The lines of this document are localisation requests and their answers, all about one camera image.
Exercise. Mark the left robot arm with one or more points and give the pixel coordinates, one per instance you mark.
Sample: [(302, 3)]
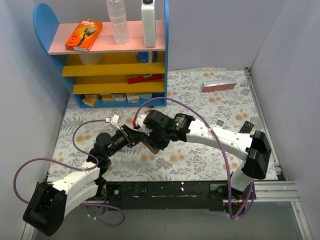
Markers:
[(51, 202)]

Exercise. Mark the silver red long box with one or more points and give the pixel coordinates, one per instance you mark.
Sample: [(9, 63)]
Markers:
[(218, 85)]

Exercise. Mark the floral table mat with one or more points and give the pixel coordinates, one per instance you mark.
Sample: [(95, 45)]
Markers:
[(179, 161)]

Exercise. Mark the clear plastic bottle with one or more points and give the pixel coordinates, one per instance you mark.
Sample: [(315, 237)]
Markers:
[(118, 19)]

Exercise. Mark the small boxes row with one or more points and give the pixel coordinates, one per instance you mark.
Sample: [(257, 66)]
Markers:
[(109, 100)]

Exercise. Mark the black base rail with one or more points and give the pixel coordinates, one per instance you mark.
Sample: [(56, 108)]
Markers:
[(168, 195)]

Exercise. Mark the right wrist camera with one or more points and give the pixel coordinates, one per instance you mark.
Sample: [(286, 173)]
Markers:
[(140, 126)]

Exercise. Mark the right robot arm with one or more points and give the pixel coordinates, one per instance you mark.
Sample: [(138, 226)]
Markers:
[(253, 149)]

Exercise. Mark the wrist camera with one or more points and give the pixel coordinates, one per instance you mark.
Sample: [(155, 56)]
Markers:
[(113, 122), (140, 126)]

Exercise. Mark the blue can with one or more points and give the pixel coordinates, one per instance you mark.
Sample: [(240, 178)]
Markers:
[(146, 56)]

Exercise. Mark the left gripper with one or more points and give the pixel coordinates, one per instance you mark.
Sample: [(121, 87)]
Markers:
[(127, 137)]

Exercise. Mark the white cup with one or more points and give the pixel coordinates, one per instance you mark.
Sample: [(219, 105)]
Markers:
[(90, 59)]

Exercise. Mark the orange razor box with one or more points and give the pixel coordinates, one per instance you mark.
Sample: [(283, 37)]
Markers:
[(84, 36)]

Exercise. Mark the black remote control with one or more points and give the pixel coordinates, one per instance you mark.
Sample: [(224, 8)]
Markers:
[(246, 128)]

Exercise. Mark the white plastic bottle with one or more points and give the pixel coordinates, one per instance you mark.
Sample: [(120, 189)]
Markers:
[(148, 23)]

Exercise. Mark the white grey remote control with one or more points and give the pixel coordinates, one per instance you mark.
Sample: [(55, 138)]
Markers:
[(219, 123)]

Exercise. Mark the red box on shelf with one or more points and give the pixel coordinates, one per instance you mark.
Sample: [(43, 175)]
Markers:
[(141, 78)]

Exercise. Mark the blue shelf unit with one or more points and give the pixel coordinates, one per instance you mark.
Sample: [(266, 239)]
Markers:
[(119, 60)]

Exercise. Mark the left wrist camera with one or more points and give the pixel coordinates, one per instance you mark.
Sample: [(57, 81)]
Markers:
[(113, 122)]

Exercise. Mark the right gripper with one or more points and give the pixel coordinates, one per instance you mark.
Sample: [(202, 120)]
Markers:
[(152, 136)]

